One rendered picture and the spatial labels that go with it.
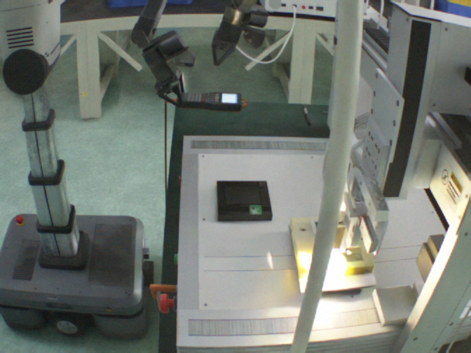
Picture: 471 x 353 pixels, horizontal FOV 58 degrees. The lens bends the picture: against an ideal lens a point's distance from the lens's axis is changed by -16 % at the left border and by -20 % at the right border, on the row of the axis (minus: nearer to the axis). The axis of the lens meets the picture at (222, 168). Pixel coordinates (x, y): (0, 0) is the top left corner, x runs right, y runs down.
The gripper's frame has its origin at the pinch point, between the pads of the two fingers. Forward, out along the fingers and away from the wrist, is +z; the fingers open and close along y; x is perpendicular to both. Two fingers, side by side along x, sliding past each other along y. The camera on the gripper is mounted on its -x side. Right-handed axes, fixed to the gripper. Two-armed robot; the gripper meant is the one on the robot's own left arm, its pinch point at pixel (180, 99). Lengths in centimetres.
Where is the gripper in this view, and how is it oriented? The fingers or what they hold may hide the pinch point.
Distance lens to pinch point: 152.3
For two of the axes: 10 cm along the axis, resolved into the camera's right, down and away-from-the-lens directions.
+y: 0.3, -5.5, 8.4
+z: 4.7, 7.5, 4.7
